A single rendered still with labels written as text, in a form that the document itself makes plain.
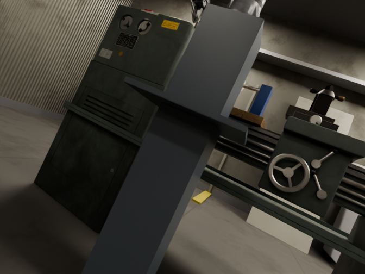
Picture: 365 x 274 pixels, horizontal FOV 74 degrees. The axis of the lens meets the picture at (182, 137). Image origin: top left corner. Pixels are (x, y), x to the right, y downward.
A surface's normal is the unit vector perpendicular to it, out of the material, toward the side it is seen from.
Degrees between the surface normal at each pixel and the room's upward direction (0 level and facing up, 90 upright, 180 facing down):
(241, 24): 90
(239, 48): 90
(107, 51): 90
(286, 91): 90
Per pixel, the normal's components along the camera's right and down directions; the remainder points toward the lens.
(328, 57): -0.24, -0.12
